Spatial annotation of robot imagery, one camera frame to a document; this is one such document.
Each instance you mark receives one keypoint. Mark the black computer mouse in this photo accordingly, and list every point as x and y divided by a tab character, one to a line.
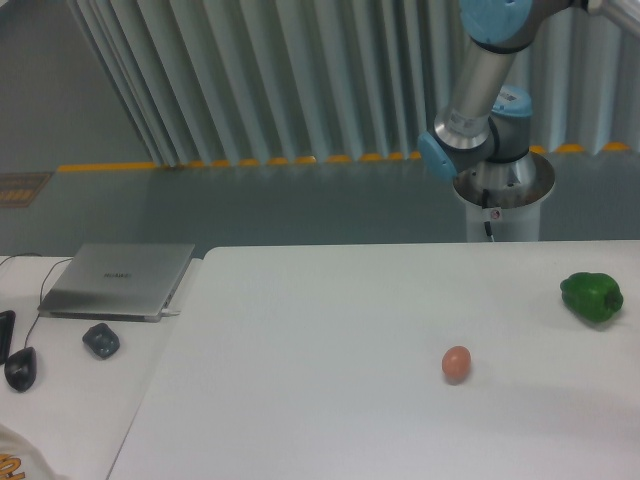
20	369

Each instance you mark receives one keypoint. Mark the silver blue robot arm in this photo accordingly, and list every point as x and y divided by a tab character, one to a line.
463	132

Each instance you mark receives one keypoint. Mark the cream sleeved forearm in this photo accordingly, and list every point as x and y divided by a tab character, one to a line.
22	460

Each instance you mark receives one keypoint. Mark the green bell pepper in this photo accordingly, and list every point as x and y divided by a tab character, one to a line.
595	297

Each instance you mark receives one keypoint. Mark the white usb plug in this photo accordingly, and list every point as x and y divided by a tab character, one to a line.
168	313

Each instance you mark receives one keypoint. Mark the brown egg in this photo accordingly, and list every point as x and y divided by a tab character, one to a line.
456	364

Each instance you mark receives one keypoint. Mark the folded grey partition screen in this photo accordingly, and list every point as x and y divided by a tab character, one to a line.
258	82

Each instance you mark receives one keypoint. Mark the silver closed laptop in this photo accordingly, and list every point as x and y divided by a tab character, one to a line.
121	281

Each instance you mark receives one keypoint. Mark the dark grey earbud case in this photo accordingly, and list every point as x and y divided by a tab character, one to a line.
102	341

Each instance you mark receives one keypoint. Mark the black phone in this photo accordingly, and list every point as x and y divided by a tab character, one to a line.
7	324

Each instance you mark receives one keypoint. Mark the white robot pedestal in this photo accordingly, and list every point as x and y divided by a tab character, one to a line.
502	201

